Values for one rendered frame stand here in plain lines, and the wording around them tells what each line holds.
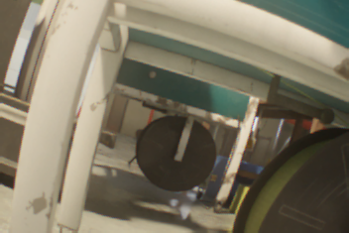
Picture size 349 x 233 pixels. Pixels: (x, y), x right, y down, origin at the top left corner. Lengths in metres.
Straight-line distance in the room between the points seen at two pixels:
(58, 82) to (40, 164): 0.10
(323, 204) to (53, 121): 0.48
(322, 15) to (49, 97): 0.34
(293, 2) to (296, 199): 0.35
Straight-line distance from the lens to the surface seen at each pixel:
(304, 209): 0.78
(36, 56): 1.74
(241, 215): 0.96
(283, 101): 0.85
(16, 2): 1.64
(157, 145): 2.83
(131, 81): 2.62
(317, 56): 0.56
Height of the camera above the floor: 0.39
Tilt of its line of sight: 4 degrees up
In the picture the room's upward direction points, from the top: 17 degrees clockwise
